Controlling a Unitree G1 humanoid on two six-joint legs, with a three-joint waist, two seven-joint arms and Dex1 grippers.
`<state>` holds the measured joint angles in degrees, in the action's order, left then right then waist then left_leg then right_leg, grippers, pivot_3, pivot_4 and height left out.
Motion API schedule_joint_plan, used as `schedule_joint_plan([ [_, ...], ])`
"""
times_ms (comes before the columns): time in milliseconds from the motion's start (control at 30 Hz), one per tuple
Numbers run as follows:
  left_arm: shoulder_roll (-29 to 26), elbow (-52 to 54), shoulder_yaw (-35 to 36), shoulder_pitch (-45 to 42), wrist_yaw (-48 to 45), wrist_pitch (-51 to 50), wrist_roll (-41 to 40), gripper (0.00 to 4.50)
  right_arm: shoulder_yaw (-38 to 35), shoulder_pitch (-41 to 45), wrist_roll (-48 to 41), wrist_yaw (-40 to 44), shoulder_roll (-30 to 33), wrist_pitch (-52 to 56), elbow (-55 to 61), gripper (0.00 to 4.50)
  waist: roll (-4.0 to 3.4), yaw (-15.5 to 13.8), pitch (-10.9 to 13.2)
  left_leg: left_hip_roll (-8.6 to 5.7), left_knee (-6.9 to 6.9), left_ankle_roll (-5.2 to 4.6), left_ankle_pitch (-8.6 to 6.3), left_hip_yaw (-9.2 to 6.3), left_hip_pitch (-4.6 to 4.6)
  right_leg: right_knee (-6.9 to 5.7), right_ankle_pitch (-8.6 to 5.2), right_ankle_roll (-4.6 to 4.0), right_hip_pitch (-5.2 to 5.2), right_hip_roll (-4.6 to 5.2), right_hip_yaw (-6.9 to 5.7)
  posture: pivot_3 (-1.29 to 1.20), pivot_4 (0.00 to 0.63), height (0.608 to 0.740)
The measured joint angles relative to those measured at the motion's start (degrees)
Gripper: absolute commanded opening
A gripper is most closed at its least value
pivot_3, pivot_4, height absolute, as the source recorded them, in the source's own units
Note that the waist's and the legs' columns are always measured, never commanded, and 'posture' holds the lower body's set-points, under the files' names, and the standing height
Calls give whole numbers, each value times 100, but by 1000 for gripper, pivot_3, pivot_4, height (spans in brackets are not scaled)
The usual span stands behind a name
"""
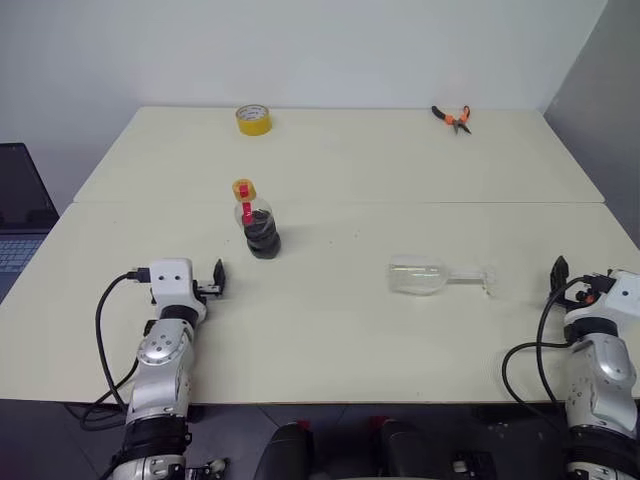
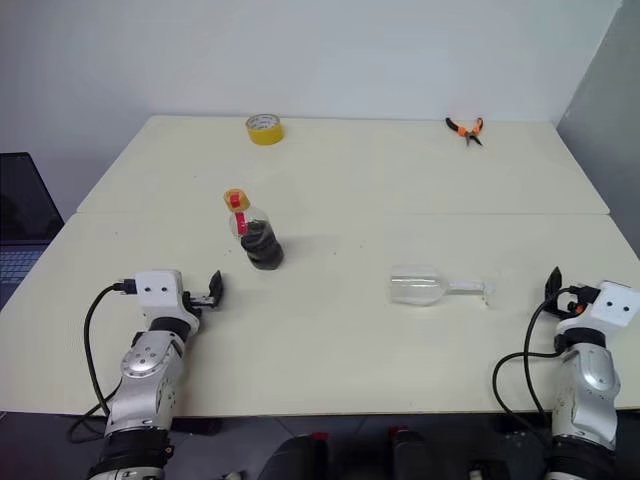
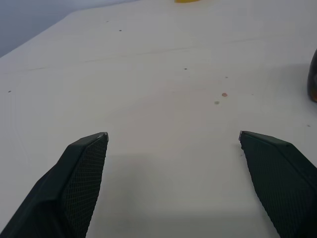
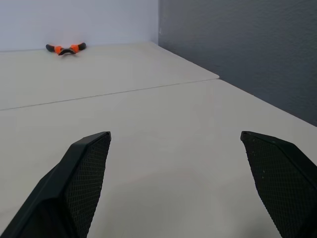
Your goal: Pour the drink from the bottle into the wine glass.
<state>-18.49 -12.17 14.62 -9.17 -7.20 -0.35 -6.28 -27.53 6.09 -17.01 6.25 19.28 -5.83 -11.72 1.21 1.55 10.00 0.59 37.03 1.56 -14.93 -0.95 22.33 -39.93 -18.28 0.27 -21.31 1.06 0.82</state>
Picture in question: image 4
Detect orange and black pliers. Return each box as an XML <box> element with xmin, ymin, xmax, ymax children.
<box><xmin>46</xmin><ymin>42</ymin><xmax>87</xmax><ymax>57</ymax></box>

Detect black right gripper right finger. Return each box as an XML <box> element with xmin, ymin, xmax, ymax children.
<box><xmin>240</xmin><ymin>130</ymin><xmax>317</xmax><ymax>238</ymax></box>

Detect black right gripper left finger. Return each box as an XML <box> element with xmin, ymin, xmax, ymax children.
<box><xmin>0</xmin><ymin>131</ymin><xmax>112</xmax><ymax>238</ymax></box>

